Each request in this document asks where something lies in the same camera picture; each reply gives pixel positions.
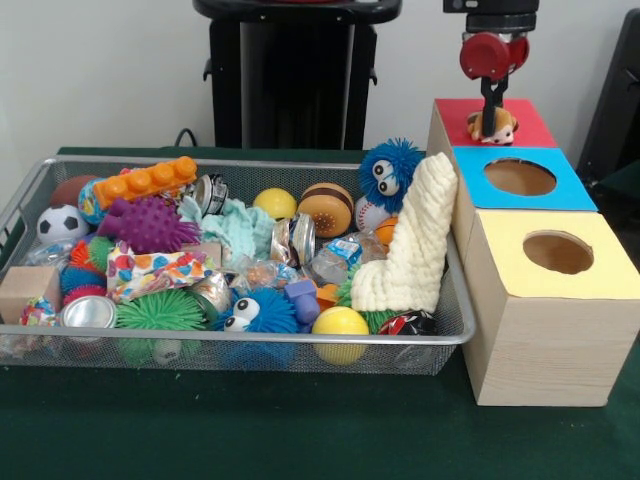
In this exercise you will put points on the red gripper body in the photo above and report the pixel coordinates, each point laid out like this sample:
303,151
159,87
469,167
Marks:
490,54

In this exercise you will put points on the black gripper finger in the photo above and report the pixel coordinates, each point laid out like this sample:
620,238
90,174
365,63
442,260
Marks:
500,89
487,107

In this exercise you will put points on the brown plush bear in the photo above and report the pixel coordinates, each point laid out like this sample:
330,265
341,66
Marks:
502,127

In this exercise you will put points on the blue spiky ball with eyes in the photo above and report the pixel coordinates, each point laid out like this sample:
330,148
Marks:
272,310
400,160

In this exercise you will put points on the cream waffle cloth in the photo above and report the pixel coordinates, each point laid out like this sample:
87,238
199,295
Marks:
405,250

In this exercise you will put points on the purple spiky toy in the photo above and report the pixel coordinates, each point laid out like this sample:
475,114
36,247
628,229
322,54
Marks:
147,225

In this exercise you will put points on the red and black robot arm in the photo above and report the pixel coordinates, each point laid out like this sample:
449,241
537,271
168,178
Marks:
495,12

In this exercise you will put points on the wooden three-hole box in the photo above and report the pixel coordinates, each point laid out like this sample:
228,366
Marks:
550,350

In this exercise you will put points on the clear mesh bin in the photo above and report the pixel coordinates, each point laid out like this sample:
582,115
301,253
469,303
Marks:
150,357

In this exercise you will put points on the black upright panel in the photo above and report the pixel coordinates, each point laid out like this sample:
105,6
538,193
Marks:
615,100

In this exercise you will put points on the dark green table cloth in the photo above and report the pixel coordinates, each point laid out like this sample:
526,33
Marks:
625,182
250,430

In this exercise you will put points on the white toy baseball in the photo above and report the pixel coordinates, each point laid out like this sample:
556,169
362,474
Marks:
370,212

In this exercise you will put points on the orange toy basketball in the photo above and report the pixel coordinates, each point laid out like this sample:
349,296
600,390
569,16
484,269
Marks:
387,231

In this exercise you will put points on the toy hamburger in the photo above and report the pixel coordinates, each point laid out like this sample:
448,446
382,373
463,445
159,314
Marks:
327,207

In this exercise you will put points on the yellow ball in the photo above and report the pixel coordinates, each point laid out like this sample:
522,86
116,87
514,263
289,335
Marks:
340,325

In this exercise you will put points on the purple foam block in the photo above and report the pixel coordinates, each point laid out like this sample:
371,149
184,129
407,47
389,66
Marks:
302,297

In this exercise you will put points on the orange toy brick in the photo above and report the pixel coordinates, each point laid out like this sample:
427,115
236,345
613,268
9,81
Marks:
145,181

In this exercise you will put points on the green spiky ball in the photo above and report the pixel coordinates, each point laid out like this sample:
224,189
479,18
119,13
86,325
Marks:
160,310

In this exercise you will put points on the brown toy football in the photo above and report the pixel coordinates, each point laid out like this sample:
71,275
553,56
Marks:
65,187

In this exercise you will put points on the black and white soccer ball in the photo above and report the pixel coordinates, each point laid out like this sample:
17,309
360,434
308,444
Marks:
62,225

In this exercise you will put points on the silver tin can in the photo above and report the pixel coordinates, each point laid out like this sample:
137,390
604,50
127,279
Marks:
87,315

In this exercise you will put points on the colourful confetti ball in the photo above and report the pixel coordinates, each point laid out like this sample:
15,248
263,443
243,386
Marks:
37,312

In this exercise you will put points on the plain wooden block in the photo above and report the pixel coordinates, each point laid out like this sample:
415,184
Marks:
27,290

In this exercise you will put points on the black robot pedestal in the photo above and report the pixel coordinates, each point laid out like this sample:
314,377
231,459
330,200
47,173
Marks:
300,75

